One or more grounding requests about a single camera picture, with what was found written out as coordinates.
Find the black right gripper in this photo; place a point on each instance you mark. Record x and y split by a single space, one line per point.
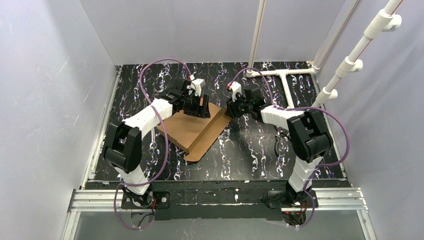
236 108

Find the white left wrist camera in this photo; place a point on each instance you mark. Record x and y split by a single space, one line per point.
196 86

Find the black handled pliers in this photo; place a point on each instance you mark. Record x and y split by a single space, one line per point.
282 144

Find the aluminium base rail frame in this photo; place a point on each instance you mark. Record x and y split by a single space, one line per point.
170 200

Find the white PVC camera pole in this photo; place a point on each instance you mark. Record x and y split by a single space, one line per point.
386 20

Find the brown cardboard box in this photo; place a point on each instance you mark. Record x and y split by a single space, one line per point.
196 135

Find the white PVC pipe frame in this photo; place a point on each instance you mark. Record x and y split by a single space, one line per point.
315 65

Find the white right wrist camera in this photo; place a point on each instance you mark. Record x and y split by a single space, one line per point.
236 89

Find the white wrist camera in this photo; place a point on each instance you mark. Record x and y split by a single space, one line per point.
196 86
236 89

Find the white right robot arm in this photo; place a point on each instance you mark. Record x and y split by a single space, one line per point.
309 136

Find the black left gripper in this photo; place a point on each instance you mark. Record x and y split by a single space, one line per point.
193 105

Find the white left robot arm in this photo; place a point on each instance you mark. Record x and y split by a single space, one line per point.
122 147

